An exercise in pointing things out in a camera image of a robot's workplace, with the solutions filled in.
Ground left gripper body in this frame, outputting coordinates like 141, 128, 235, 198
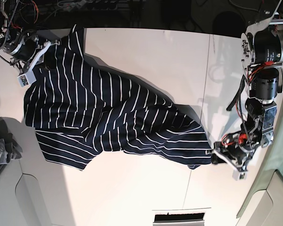
206, 133, 259, 171

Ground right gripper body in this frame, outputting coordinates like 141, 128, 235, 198
7, 32, 60, 74

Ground navy white striped t-shirt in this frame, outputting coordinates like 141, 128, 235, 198
24, 27, 211, 170

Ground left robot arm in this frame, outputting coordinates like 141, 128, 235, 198
211, 0, 283, 180

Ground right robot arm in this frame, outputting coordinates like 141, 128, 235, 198
0, 0, 60, 73

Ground grey dark clothes pile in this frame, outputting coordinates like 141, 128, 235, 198
0, 119, 23, 167

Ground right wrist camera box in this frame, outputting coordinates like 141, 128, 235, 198
17, 71, 36, 87

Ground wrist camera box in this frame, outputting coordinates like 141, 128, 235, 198
17, 71, 36, 87
233, 170, 248, 181

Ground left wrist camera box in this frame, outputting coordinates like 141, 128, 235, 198
233, 170, 248, 181

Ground table cable slot opening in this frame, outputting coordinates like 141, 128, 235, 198
152, 208, 211, 226

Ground white cables in background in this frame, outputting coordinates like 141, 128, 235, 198
227, 0, 267, 15

